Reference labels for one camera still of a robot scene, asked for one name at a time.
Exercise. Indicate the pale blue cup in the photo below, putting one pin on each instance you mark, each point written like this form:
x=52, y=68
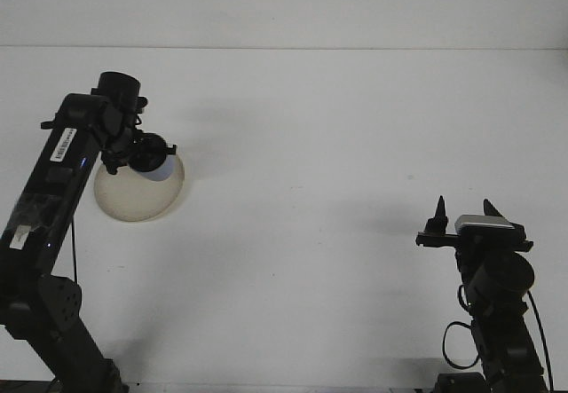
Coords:
x=160, y=174

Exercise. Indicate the pale round plate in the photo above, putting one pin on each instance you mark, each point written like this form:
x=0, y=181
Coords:
x=133, y=198

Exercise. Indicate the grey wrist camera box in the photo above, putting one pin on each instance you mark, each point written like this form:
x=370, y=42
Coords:
x=483, y=223

